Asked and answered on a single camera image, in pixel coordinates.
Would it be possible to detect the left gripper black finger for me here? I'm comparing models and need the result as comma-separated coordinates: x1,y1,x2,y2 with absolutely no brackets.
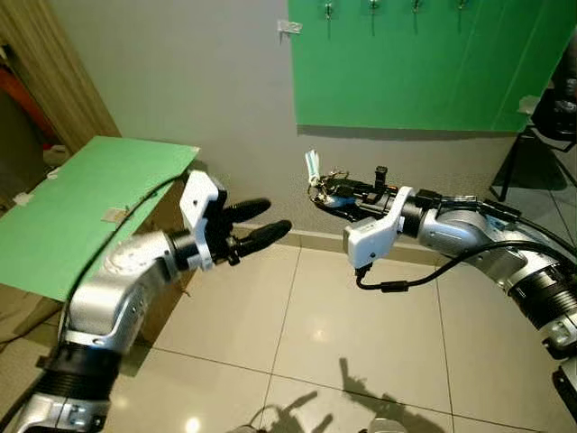
236,219,293,263
222,198,272,226

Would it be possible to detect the green table board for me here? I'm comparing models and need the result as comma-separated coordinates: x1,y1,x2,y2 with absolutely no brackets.
0,135,201,301

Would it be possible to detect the black folding chair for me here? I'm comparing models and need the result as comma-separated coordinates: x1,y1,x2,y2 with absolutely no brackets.
491,36,577,204

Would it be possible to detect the robot's grey right leg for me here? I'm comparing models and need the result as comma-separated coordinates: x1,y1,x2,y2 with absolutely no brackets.
368,418,408,433

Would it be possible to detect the wooden wardrobe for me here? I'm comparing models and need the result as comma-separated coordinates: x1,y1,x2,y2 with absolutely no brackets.
0,0,120,154

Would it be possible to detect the orange board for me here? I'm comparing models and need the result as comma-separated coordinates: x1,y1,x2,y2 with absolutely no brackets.
0,68,41,136

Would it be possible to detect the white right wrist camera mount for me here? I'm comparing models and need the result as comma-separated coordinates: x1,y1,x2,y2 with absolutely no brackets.
343,186,414,270

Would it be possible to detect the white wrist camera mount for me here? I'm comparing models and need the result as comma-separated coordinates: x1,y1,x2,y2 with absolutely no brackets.
179,170,226,270
343,186,414,270

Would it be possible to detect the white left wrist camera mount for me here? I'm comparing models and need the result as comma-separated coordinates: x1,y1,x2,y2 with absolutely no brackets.
179,170,226,270

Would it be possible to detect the green wall board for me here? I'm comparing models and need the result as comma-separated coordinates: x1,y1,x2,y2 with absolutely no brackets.
287,0,567,134

